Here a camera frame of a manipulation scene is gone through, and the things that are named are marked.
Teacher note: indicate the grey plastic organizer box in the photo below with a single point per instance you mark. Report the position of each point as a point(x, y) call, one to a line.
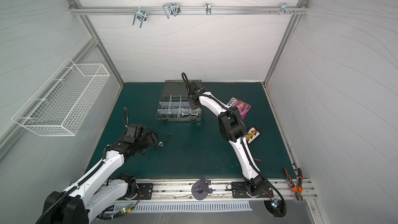
point(174, 104)

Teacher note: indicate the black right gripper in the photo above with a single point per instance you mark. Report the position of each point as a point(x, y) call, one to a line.
point(193, 100)

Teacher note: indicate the orange handled pliers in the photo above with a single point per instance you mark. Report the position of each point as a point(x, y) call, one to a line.
point(297, 188)

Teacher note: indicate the white slotted cable duct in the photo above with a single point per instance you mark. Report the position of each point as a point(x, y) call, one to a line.
point(192, 207)

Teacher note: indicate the aluminium crossbar rail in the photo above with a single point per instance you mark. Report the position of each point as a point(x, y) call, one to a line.
point(185, 10)

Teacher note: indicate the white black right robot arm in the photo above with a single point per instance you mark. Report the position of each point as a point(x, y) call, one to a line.
point(233, 130)

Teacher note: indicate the white wire basket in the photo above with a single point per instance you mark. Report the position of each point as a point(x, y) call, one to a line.
point(60, 106)

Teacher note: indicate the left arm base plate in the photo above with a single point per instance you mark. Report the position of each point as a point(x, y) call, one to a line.
point(144, 191)

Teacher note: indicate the metal bracket with screws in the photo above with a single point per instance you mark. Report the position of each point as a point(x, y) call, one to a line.
point(283, 10)

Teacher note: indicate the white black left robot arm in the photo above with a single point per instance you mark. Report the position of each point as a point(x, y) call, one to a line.
point(91, 196)

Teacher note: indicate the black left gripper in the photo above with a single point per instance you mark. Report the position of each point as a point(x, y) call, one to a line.
point(150, 140)

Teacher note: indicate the metal u-bolt clamp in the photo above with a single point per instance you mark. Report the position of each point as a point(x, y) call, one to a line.
point(140, 16)
point(171, 9)

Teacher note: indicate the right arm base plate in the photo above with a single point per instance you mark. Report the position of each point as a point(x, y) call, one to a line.
point(239, 190)

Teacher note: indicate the black round cap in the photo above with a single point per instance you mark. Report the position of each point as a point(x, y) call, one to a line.
point(200, 189)

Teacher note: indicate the metal bracket clip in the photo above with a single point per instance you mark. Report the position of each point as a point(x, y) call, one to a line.
point(208, 9)

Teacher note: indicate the purple Fox's candy bag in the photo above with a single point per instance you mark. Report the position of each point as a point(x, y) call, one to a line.
point(243, 107)

